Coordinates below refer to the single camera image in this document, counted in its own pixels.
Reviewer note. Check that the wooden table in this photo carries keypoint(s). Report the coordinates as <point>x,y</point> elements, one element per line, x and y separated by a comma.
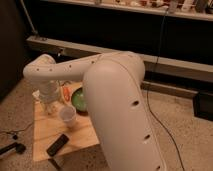
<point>60,132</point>

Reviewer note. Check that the long low bench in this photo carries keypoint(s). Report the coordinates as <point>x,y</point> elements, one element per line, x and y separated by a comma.
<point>168,75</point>

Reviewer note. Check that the black remote control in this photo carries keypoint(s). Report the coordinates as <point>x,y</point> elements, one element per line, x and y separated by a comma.
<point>57,145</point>

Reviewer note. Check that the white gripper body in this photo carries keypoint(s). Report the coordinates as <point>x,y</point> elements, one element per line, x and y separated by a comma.
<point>47,99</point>

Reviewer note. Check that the orange carrot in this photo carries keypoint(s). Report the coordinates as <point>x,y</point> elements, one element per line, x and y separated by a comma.
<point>66,93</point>

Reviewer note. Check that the white ceramic cup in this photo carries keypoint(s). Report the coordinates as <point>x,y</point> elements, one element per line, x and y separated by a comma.
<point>68,116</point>

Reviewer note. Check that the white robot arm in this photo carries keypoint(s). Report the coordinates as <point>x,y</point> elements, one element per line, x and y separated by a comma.
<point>111,87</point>

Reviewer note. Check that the black tool on floor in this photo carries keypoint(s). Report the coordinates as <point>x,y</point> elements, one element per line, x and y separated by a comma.
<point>18,147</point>

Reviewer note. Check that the green bowl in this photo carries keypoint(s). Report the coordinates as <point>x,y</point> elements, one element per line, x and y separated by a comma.
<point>78,100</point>

